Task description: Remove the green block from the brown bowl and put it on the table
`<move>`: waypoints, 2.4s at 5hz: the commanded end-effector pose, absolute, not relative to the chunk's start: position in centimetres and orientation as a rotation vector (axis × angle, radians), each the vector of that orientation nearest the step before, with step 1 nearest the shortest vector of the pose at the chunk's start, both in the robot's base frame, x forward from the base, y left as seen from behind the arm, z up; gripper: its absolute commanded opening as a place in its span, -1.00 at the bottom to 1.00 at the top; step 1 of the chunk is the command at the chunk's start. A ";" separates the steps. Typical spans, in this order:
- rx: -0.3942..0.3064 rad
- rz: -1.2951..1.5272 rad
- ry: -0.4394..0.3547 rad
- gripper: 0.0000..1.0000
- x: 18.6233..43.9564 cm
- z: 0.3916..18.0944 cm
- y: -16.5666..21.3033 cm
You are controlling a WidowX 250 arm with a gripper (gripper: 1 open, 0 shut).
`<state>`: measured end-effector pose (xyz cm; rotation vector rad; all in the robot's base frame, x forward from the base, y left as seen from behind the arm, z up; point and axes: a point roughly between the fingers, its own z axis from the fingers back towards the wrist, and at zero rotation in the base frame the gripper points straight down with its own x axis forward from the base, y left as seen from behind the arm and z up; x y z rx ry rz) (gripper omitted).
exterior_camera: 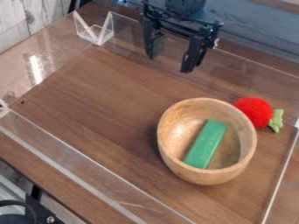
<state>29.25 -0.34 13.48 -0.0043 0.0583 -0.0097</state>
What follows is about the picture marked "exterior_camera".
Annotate brown wooden bowl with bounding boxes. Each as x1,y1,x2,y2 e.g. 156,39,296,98
156,98,257,186

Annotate black cable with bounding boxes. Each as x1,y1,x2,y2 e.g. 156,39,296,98
0,199,38,224

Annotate black metal stand base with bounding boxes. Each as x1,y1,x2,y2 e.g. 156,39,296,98
24,185,65,224

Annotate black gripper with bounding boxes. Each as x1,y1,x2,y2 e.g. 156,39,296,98
141,0,224,74

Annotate red plush strawberry toy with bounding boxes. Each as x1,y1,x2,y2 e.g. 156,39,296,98
233,97,284,133

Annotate green rectangular block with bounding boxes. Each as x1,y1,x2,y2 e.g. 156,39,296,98
182,120,226,169

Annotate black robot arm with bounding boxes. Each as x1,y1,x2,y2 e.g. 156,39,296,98
140,0,224,74

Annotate clear acrylic corner bracket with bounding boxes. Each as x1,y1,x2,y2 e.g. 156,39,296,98
72,11,114,46

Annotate clear acrylic front barrier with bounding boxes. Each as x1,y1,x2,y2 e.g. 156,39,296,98
0,100,194,224

